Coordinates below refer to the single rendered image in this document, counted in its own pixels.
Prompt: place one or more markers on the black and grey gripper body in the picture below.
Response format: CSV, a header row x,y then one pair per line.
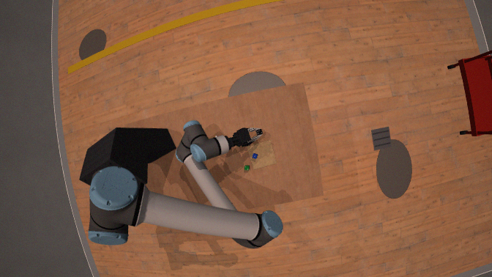
x,y
241,138

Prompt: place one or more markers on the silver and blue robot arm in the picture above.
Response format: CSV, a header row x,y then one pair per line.
x,y
118,200

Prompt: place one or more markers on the tan mat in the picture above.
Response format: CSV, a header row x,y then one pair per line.
x,y
265,153

